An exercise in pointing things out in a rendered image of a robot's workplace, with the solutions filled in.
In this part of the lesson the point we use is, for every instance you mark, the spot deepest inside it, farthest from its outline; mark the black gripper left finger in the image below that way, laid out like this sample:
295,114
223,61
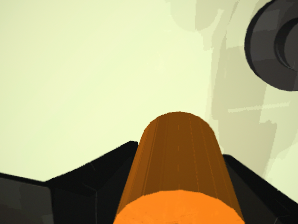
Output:
89,194

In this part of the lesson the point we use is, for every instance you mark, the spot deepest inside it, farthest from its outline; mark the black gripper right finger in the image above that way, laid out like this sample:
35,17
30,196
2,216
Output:
260,202

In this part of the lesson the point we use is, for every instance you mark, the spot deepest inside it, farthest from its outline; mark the orange knob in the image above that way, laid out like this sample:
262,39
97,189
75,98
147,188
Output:
178,176

